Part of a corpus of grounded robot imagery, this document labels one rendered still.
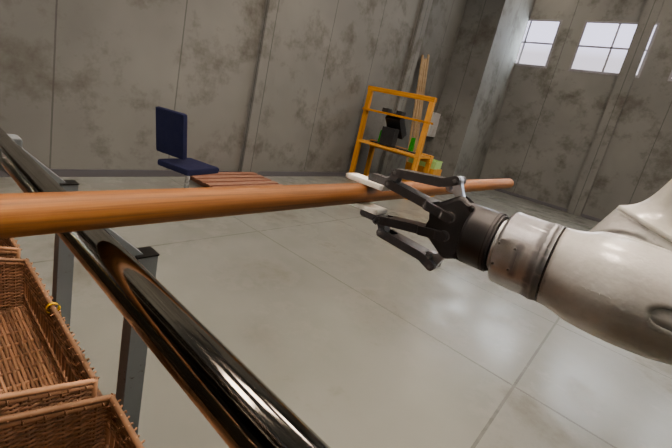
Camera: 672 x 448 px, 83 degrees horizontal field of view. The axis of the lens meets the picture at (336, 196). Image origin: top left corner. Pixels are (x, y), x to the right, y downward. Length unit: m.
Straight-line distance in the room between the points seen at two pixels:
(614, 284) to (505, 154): 10.80
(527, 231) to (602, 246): 0.07
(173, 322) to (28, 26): 4.37
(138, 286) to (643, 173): 10.66
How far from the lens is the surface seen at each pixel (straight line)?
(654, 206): 0.60
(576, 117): 10.95
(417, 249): 0.53
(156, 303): 0.27
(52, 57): 4.60
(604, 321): 0.45
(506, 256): 0.46
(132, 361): 0.96
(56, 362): 1.13
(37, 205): 0.33
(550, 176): 10.95
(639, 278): 0.44
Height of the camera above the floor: 1.32
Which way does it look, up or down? 13 degrees down
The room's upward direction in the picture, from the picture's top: 13 degrees clockwise
